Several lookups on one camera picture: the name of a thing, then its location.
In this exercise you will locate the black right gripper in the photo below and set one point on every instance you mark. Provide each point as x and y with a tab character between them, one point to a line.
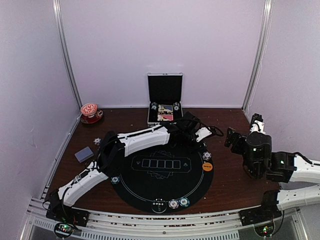
231	139

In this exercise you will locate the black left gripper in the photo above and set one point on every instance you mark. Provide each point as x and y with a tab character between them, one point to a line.
198	148

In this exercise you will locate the blue white chips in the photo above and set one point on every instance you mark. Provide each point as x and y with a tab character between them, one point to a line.
206	156
173	204

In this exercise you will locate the orange big blind button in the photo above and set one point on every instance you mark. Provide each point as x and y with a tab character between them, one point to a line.
207	166

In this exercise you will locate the green chips front seat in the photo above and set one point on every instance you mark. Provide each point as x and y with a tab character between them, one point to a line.
184	202

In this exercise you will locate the green chips seat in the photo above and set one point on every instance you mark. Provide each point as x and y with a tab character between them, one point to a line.
184	202
114	180

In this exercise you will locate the blue white chips front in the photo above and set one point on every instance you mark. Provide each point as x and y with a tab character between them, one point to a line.
173	204

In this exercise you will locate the clear round dealer button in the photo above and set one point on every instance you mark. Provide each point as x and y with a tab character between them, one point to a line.
159	206

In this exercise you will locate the blue white 10 chip stack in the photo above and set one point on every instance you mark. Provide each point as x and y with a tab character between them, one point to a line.
97	141

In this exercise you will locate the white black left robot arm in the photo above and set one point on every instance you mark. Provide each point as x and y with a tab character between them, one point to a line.
115	148

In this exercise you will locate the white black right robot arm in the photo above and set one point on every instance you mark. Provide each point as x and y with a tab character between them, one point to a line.
291	167

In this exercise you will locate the red card box in case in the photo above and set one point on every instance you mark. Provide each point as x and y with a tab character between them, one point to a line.
165	117

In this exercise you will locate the right chip stack in case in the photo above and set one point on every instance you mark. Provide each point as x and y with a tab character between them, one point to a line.
176	106

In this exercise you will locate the chip stack in case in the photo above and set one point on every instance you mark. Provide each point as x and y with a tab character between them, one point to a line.
154	106
176	106

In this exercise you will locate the blue card box in case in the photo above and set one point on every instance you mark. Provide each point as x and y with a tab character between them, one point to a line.
165	108

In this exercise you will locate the left chip stack in case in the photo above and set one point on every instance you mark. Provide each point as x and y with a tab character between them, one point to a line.
154	106

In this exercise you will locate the round black poker mat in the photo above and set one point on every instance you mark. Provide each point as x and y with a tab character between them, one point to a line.
163	172

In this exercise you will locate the aluminium poker case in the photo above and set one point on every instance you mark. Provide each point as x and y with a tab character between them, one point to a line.
164	89

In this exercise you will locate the red floral plate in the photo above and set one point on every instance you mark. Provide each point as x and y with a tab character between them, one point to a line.
93	118

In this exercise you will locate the red white patterned bowl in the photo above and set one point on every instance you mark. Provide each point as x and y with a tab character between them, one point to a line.
89	109

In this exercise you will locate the grey blue card deck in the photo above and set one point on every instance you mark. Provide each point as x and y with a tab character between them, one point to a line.
84	154

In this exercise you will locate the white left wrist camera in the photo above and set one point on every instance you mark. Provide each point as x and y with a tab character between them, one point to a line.
202	133

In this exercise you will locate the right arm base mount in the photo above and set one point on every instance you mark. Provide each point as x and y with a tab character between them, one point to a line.
267	210

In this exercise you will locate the aluminium front rail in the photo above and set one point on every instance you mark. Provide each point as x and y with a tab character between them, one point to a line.
223	225

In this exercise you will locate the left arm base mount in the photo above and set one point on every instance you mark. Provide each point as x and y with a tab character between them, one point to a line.
59	212

